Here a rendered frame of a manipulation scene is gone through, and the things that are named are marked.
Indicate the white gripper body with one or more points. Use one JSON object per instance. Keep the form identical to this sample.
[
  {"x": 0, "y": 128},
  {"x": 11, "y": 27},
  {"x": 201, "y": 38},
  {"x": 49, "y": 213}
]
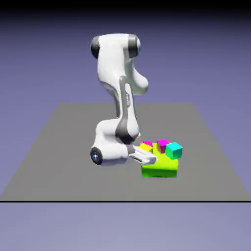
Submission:
[{"x": 144, "y": 155}]

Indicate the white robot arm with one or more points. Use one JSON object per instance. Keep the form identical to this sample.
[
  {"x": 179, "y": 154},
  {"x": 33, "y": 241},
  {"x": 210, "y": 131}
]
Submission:
[{"x": 109, "y": 58}]

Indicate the small yellow cube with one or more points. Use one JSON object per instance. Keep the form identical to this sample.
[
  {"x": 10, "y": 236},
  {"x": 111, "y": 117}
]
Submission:
[{"x": 145, "y": 147}]

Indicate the small magenta cube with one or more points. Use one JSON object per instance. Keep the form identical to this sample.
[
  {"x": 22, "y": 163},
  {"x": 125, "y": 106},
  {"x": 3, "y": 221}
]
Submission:
[
  {"x": 162, "y": 146},
  {"x": 148, "y": 143}
]

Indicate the small cyan cube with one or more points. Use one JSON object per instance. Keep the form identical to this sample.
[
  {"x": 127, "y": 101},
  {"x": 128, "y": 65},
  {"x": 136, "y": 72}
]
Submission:
[{"x": 173, "y": 150}]

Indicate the large lime green box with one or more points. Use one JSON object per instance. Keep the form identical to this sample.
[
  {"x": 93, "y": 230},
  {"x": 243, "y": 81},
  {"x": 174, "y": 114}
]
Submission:
[{"x": 164, "y": 166}]

